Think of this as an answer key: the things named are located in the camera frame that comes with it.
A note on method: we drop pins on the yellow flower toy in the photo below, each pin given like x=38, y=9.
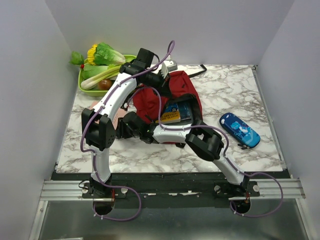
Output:
x=91, y=54

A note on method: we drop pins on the pink book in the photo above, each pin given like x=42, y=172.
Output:
x=120, y=113

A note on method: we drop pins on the celery stalk toy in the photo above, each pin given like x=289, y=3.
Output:
x=90, y=83

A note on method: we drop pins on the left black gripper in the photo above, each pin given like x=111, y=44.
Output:
x=163, y=88

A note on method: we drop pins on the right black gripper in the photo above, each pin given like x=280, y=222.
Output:
x=120, y=132

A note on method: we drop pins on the green leafy sprig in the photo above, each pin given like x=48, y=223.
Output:
x=76, y=58

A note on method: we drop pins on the teal blue book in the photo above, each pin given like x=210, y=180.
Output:
x=185, y=110

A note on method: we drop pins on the green plastic tray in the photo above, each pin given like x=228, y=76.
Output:
x=94, y=92

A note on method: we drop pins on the aluminium rail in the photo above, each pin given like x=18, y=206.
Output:
x=264, y=189

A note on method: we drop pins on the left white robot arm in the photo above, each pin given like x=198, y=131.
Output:
x=98, y=133

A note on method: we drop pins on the bok choy toy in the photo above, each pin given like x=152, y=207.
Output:
x=89, y=71

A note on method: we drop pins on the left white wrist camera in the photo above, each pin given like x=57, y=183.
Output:
x=168, y=66

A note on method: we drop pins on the green lettuce toy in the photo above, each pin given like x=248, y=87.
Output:
x=106, y=55

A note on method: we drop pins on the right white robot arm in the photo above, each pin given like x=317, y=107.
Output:
x=203, y=139

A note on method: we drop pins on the red backpack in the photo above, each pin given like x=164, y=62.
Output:
x=149, y=106

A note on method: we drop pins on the brown onion toy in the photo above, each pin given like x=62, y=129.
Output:
x=105, y=84

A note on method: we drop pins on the orange treehouse book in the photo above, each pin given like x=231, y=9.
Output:
x=171, y=114

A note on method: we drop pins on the blue dinosaur pencil case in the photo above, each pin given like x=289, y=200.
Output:
x=246, y=136

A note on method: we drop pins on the black mounting base plate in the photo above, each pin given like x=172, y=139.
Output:
x=126, y=189

